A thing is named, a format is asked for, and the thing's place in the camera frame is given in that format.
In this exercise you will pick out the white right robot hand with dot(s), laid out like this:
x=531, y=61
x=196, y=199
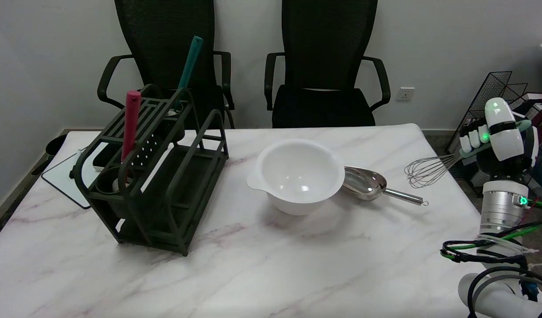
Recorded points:
x=505, y=137

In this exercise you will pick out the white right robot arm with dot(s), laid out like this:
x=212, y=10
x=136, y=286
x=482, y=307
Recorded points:
x=500, y=212

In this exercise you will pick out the white mixing bowl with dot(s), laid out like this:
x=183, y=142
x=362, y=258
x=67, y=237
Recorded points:
x=297, y=176

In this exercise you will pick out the steel scoop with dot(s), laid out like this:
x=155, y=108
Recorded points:
x=368, y=182

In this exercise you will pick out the black mesh office chair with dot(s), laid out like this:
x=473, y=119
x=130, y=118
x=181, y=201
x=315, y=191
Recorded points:
x=326, y=66
x=171, y=53

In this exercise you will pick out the dark green dish rack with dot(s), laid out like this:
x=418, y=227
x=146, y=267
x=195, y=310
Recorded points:
x=154, y=172

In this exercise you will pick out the white board with black edge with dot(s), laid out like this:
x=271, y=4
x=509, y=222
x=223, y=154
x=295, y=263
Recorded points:
x=68, y=172

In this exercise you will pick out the black round bin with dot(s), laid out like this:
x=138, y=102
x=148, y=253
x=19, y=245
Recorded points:
x=54, y=145

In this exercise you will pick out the white wall socket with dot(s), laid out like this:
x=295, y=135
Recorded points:
x=405, y=93

